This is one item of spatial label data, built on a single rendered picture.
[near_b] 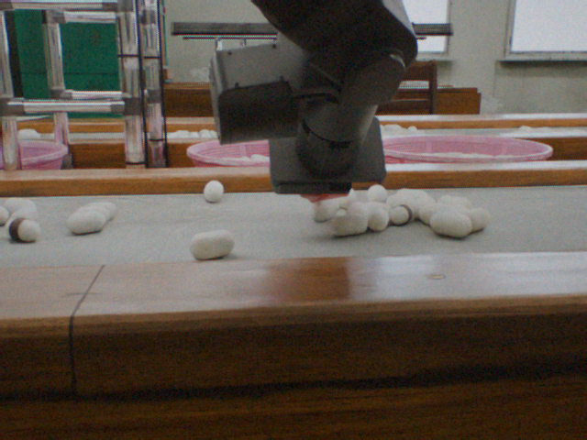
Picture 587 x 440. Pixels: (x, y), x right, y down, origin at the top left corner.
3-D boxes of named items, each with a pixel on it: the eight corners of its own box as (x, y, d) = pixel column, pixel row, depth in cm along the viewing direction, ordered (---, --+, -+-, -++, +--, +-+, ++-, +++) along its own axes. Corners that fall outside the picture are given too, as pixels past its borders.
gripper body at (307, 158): (266, 126, 56) (271, 77, 49) (374, 126, 57) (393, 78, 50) (270, 190, 53) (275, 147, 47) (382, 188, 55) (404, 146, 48)
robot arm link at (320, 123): (399, 93, 42) (379, 28, 45) (304, 104, 41) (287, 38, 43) (377, 144, 49) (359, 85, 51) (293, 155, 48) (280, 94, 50)
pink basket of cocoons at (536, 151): (581, 224, 85) (591, 156, 82) (393, 229, 82) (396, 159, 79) (499, 186, 110) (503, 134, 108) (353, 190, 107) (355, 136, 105)
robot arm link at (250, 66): (414, 55, 36) (377, -48, 40) (223, 75, 34) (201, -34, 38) (372, 161, 47) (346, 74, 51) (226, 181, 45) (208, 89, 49)
